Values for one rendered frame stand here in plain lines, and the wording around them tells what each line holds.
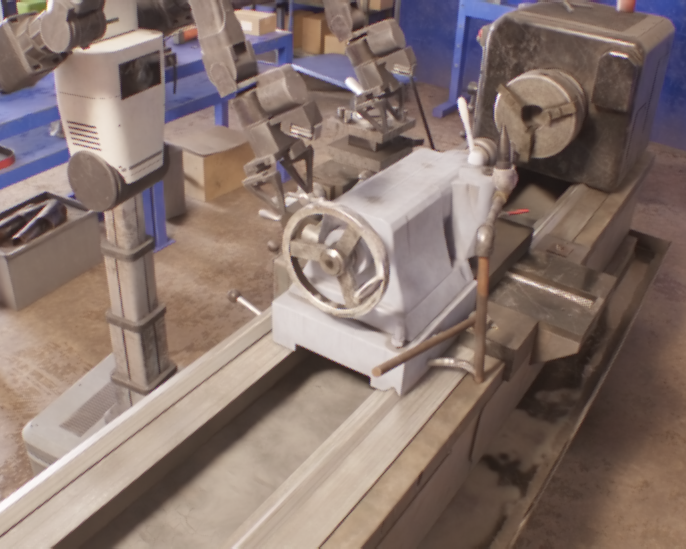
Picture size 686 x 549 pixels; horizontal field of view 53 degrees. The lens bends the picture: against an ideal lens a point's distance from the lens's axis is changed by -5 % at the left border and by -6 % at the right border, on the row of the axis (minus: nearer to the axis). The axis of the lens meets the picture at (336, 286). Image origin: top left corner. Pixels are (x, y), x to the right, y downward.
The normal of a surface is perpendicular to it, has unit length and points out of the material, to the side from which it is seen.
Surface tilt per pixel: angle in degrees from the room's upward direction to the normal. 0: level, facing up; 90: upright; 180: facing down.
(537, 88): 90
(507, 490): 0
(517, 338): 0
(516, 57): 90
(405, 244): 76
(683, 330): 0
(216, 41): 89
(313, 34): 90
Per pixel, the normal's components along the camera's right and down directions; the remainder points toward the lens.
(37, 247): 0.86, 0.31
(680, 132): -0.55, 0.43
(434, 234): 0.82, 0.11
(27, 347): 0.04, -0.84
